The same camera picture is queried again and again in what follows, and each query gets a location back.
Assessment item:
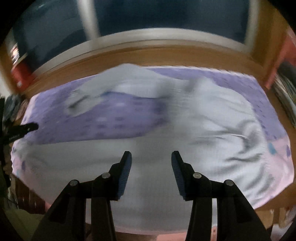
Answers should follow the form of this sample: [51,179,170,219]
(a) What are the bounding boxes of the stack of folded clothes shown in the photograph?
[273,61,296,129]

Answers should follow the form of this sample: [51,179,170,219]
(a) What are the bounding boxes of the person's green clothing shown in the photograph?
[2,197,49,241]

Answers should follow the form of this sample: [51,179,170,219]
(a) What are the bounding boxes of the blue clothes pile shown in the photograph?
[3,94,28,123]

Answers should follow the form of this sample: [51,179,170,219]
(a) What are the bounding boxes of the purple pink dotted blanket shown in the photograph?
[10,66,295,233]

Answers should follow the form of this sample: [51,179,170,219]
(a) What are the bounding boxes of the white framed window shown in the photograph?
[7,0,285,77]

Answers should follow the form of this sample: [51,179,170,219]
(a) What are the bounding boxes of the wooden window ledge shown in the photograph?
[14,44,296,144]

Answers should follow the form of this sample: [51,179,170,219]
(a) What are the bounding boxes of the red box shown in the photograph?
[10,45,35,90]

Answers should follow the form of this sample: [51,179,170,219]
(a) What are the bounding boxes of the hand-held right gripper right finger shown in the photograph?
[171,151,271,241]

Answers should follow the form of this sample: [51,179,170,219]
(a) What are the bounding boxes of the grey white striped pants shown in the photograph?
[13,64,275,232]

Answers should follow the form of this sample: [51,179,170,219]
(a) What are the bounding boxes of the pink curtain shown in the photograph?
[265,30,296,90]

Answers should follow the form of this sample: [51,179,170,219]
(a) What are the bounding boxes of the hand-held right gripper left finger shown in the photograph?
[31,151,132,241]

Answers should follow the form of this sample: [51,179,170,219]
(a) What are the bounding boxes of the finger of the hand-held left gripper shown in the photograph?
[0,123,39,145]

